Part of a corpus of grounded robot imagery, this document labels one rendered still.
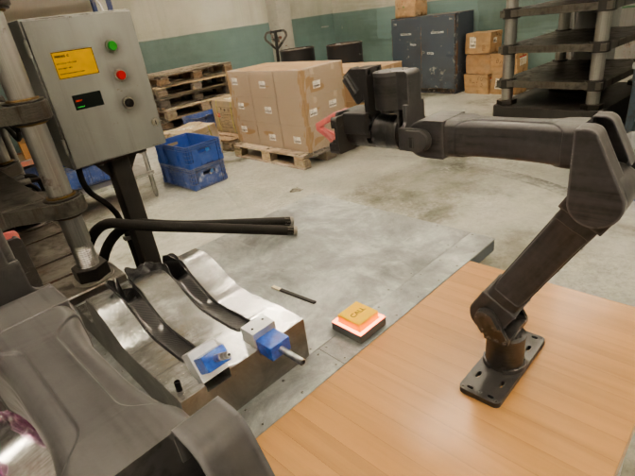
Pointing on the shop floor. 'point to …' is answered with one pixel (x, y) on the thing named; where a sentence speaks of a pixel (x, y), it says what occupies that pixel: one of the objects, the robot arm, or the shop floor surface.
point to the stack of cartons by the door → (488, 63)
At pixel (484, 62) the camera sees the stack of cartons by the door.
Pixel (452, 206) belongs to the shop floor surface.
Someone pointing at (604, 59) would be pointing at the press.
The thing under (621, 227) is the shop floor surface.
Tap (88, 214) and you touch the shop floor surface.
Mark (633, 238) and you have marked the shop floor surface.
